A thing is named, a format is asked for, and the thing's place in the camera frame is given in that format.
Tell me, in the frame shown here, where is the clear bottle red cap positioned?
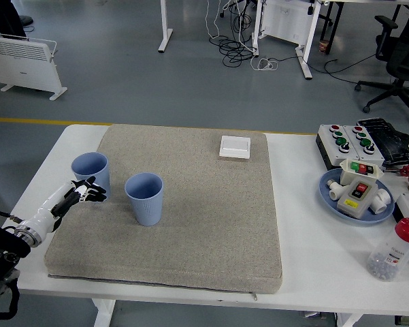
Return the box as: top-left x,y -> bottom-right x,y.
366,213 -> 409,282

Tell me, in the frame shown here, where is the white wall switch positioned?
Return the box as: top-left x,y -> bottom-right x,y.
218,135 -> 252,159

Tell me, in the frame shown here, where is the black ribbed foot pedal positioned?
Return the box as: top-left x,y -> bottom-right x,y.
356,117 -> 409,171

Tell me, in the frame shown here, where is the black desk leg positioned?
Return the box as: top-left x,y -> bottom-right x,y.
318,1 -> 344,55

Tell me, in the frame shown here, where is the blue plate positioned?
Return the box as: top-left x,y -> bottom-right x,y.
318,168 -> 395,226

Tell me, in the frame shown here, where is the black cable bundle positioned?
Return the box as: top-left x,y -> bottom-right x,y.
209,0 -> 259,68

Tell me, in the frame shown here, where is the white table leg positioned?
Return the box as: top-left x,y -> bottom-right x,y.
336,312 -> 365,327
91,298 -> 116,327

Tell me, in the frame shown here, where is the white pipe coupling fitting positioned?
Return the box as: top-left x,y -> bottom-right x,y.
370,187 -> 393,215

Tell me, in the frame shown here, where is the grey-brown mat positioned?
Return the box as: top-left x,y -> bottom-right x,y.
43,123 -> 283,295

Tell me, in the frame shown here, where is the white four-button control box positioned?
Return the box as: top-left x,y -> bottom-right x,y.
315,124 -> 361,171
347,124 -> 385,168

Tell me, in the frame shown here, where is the white desk leg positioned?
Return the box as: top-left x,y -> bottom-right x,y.
294,0 -> 323,80
250,0 -> 267,57
158,0 -> 174,53

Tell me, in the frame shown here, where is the white electric panel heater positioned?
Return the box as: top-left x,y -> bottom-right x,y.
0,33 -> 68,102

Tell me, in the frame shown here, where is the red emergency stop button box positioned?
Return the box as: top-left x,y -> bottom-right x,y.
393,192 -> 409,225

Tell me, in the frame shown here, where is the white pipe tee fitting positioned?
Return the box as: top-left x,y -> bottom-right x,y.
327,178 -> 344,202

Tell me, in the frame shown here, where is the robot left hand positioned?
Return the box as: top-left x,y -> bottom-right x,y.
19,176 -> 108,236

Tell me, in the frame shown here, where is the black office chair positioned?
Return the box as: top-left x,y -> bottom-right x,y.
354,0 -> 409,125

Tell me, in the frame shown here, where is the blue ribbed plastic cup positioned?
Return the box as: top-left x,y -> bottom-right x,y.
70,152 -> 110,198
125,172 -> 165,227

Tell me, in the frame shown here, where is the long black floor cable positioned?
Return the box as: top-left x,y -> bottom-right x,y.
274,54 -> 375,85

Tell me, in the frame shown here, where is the grey two-button switch box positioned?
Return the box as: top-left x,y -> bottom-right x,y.
336,178 -> 378,219

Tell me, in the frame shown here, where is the person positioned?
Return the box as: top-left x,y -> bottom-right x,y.
0,0 -> 27,40

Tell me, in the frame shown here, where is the white coiled cable with plug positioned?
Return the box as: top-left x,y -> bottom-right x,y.
250,56 -> 279,72

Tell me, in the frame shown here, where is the cream three-button switch box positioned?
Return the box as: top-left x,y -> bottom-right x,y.
338,158 -> 385,187

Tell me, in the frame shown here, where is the white hanging cable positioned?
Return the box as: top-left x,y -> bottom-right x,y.
203,0 -> 223,40

